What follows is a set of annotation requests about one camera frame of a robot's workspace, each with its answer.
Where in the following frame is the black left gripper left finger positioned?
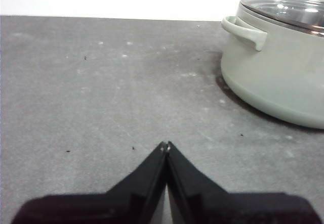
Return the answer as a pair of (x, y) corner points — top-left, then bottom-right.
(11, 141), (168, 224)

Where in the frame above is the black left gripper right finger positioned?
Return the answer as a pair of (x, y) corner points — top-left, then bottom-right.
(167, 141), (322, 224)

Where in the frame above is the glass lid with green knob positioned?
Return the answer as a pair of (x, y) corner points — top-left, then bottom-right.
(239, 0), (324, 36)

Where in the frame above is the pale green electric pot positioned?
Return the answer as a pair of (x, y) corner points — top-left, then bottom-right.
(220, 0), (324, 130)

